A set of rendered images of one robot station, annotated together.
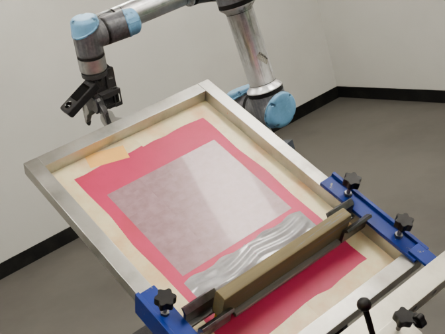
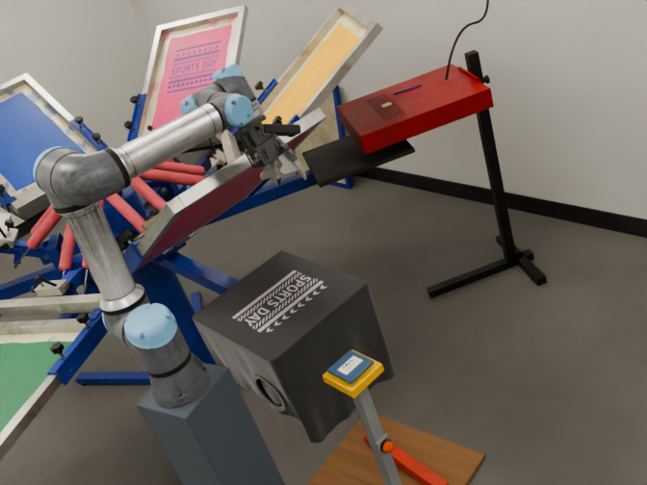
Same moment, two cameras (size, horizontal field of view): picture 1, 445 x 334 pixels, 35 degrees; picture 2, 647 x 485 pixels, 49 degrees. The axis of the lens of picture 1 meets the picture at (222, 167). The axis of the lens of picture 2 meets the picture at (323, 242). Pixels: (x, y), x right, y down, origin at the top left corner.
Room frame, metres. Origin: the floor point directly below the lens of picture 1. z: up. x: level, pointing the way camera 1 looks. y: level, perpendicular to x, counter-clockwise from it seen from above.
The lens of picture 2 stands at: (3.75, 0.30, 2.30)
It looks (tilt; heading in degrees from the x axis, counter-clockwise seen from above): 30 degrees down; 179
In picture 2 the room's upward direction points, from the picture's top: 19 degrees counter-clockwise
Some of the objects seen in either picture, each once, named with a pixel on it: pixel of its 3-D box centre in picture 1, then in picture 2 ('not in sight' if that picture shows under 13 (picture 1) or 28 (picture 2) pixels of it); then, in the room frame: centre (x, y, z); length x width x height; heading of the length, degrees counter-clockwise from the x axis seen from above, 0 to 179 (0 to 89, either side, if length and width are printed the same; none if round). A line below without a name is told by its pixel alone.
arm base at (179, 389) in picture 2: not in sight; (174, 371); (2.28, -0.13, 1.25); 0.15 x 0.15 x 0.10
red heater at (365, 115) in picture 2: not in sight; (411, 106); (0.66, 0.95, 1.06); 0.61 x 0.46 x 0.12; 92
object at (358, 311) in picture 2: not in sight; (338, 367); (1.85, 0.24, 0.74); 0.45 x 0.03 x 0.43; 122
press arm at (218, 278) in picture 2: not in sight; (208, 277); (1.24, -0.14, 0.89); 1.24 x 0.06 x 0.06; 32
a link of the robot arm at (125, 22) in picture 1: (116, 26); (207, 105); (1.97, 0.17, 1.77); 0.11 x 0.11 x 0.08; 30
